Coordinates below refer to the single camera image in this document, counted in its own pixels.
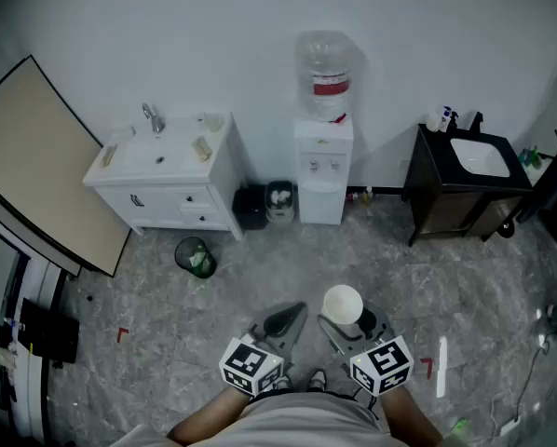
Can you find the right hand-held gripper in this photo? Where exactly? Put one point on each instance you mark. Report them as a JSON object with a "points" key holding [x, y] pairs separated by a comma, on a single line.
{"points": [[383, 363]]}

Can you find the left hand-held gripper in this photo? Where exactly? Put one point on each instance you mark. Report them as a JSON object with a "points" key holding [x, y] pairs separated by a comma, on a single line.
{"points": [[250, 363]]}

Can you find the white paper cup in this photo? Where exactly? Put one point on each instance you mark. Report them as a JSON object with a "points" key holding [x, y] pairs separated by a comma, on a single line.
{"points": [[343, 303]]}

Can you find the white water dispenser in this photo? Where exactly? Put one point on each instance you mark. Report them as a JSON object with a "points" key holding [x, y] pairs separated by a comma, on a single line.
{"points": [[322, 189]]}

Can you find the person's left forearm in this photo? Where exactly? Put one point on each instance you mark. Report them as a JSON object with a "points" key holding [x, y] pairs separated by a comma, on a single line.
{"points": [[204, 419]]}

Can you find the person's right forearm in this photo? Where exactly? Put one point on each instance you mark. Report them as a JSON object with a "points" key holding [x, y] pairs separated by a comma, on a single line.
{"points": [[409, 417]]}

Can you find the clear water bottle red label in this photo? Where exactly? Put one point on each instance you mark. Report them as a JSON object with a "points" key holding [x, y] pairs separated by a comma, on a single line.
{"points": [[322, 72]]}

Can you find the person's right shoe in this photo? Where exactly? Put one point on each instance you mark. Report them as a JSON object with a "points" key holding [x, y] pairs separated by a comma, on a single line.
{"points": [[317, 379]]}

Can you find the person's shoe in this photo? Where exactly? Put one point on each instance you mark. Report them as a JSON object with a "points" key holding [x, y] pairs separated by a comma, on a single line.
{"points": [[282, 383], [317, 379]]}

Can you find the person's left shoe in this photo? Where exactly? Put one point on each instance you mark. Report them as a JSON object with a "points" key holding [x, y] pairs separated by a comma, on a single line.
{"points": [[282, 383]]}

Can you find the person's black trousers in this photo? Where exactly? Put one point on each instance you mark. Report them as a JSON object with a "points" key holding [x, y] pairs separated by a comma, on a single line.
{"points": [[299, 392]]}

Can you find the person's light shirt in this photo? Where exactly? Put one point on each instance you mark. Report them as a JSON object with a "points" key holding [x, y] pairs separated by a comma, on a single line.
{"points": [[306, 424]]}

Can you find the black mesh trash bin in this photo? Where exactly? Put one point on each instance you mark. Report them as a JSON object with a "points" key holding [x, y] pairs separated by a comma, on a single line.
{"points": [[195, 258]]}

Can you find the black plastic bin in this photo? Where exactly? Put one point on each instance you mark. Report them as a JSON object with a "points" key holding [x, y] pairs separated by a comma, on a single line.
{"points": [[249, 207]]}

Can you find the grey bin with white lid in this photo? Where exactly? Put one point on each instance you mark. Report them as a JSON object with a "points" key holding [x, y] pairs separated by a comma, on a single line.
{"points": [[281, 200]]}

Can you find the red can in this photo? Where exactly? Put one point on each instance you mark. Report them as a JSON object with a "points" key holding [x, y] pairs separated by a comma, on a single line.
{"points": [[352, 197]]}

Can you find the yellow bottle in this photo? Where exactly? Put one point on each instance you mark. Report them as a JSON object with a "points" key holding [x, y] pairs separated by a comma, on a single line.
{"points": [[367, 197]]}

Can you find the black vanity cabinet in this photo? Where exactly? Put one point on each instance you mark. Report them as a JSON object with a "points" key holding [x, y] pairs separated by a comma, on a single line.
{"points": [[439, 203]]}

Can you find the white vanity sink cabinet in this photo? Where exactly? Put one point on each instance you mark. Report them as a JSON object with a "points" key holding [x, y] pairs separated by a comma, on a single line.
{"points": [[167, 193]]}

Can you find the white power strip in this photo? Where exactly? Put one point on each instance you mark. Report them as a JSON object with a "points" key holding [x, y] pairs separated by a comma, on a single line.
{"points": [[510, 426]]}

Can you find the wooden brush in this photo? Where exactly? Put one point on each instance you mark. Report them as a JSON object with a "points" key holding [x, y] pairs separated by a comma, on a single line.
{"points": [[201, 149]]}

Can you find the red tag on dispenser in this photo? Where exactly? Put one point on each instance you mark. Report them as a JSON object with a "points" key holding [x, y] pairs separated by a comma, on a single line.
{"points": [[338, 118]]}

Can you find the clear plastic container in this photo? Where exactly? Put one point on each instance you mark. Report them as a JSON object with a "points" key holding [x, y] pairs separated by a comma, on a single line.
{"points": [[214, 122]]}

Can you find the white square basin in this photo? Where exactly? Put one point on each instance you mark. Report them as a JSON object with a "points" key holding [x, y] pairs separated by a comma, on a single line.
{"points": [[479, 156]]}

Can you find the white round bottle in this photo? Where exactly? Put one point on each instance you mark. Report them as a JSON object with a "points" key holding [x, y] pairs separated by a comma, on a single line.
{"points": [[433, 123]]}

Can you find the white and blue bottle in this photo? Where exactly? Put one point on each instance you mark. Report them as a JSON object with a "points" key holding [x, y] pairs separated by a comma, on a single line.
{"points": [[445, 118]]}

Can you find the black pump bottle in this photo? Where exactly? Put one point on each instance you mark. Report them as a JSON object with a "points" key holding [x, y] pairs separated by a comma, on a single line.
{"points": [[453, 121]]}

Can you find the black box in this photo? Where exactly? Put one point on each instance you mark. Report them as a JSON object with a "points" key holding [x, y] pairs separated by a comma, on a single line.
{"points": [[50, 331]]}

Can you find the black faucet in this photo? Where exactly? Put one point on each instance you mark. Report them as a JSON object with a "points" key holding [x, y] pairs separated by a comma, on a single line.
{"points": [[475, 121]]}

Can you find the chrome faucet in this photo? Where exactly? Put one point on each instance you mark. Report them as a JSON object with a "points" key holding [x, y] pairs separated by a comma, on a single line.
{"points": [[153, 118]]}

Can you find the green bottles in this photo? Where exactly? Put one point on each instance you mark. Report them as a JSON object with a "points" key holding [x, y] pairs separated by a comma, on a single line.
{"points": [[530, 157]]}

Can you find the beige board with black edge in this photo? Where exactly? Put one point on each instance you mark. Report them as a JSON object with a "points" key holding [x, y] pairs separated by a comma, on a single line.
{"points": [[31, 156]]}

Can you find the black metal frame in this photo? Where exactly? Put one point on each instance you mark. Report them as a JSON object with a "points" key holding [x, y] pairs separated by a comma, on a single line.
{"points": [[555, 180]]}

